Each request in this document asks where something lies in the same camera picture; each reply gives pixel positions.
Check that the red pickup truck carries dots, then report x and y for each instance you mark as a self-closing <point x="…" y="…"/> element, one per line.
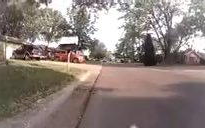
<point x="67" y="56"/>

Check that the grass lawn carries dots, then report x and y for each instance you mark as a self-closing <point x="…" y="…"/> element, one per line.
<point x="20" y="83"/>

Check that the dark car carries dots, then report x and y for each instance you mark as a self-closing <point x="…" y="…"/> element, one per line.
<point x="30" y="52"/>

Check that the building with white roof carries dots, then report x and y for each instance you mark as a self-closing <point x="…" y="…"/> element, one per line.
<point x="69" y="41"/>

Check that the dark conical tree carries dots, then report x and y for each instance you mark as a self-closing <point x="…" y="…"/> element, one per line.
<point x="149" y="51"/>

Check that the concrete kerb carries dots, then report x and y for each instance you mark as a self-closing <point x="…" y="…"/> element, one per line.
<point x="56" y="106"/>

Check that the group of trees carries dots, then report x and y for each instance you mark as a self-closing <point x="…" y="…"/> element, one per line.
<point x="46" y="21"/>
<point x="163" y="23"/>

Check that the grey asphalt road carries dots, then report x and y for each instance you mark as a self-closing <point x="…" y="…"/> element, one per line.
<point x="140" y="100"/>

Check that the pale post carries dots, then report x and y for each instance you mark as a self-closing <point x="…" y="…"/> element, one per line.
<point x="68" y="63"/>

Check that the red house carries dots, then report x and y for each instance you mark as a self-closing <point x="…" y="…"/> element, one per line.
<point x="191" y="57"/>

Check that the pale low house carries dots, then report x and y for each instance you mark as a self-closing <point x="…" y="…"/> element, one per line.
<point x="11" y="46"/>

